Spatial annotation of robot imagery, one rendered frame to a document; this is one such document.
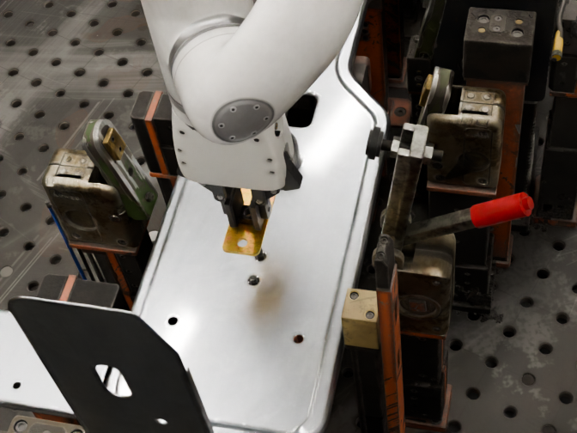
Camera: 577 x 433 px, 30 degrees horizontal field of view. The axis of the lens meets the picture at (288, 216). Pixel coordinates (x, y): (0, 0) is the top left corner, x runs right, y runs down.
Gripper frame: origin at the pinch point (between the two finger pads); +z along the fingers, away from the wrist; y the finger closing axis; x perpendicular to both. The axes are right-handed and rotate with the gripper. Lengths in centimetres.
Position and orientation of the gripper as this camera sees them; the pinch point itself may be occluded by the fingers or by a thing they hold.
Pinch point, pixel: (245, 204)
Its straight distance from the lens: 104.7
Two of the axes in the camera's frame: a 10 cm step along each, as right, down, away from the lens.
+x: -2.2, 8.0, -5.5
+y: -9.7, -1.1, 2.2
